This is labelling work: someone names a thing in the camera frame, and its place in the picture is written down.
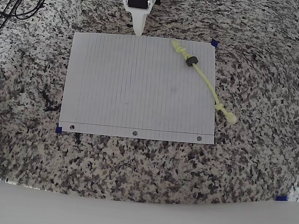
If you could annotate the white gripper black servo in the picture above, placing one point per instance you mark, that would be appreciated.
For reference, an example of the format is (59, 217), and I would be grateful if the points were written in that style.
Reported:
(138, 2)

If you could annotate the blue tape piece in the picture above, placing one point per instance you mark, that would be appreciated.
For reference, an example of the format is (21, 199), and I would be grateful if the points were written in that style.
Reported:
(59, 130)
(281, 198)
(215, 43)

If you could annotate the lined paper sheet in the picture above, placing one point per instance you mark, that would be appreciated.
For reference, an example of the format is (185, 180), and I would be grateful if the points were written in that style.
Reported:
(139, 103)

